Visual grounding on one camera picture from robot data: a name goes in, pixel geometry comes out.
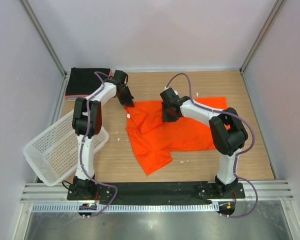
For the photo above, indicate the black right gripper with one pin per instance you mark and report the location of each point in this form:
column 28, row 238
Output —
column 165, row 118

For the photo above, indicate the pink folded t-shirt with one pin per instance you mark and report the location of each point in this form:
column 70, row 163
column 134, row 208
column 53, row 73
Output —
column 72, row 96

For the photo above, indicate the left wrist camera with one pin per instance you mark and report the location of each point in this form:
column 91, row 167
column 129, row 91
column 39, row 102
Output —
column 171, row 90

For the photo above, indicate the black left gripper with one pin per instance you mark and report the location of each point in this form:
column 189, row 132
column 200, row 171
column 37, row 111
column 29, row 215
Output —
column 128, row 101

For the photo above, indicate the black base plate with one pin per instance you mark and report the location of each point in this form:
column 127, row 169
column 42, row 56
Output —
column 154, row 193

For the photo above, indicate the white slotted cable duct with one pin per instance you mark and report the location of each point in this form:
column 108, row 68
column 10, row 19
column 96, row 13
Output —
column 91, row 208

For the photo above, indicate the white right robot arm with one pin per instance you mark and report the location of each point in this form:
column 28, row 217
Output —
column 227, row 131

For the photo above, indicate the orange t-shirt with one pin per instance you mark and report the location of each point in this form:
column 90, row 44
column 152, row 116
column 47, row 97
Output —
column 152, row 140

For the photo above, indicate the white plastic basket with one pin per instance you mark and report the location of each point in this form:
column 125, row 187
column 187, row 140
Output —
column 53, row 154

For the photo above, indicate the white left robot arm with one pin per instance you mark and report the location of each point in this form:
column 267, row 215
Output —
column 87, row 124

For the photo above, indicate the aluminium frame rail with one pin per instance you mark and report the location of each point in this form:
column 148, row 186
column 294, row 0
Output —
column 265, row 189

